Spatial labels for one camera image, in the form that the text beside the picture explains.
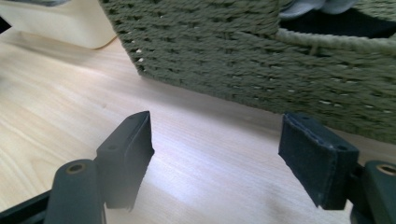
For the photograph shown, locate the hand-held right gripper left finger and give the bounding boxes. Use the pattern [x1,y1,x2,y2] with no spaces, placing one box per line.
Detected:
[96,110,156,211]

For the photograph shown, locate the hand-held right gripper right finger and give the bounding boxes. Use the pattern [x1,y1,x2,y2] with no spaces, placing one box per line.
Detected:
[277,111,361,211]

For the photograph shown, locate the green woven basket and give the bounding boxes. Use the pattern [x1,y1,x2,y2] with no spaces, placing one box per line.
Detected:
[97,0,396,145]

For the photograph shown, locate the cream divided organizer box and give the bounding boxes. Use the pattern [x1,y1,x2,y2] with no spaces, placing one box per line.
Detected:
[0,0,118,50]

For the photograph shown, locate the grey sock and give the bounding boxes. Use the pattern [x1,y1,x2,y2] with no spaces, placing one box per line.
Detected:
[279,0,359,21]

